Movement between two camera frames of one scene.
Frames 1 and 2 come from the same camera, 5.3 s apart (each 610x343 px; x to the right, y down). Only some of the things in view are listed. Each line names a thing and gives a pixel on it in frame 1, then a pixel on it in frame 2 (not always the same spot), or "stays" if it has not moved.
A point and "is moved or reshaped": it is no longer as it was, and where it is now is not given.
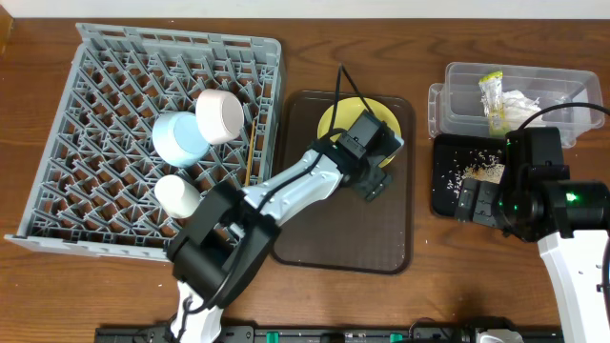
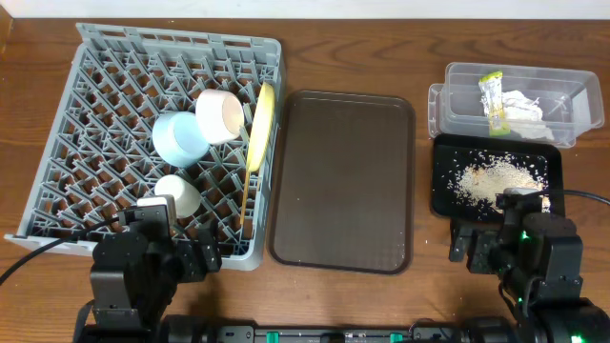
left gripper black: x=370 y=180 → x=192 y=257
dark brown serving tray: x=343 y=231 stays
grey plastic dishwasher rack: x=91 y=184 stays
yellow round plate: x=348 y=110 → x=261 y=128
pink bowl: x=220 y=115 stays
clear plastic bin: x=477 y=98 stays
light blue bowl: x=177 y=139 stays
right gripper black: x=481 y=209 → x=483 y=238
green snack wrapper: x=492 y=95 stays
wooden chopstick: x=250 y=152 is moved or reshaped
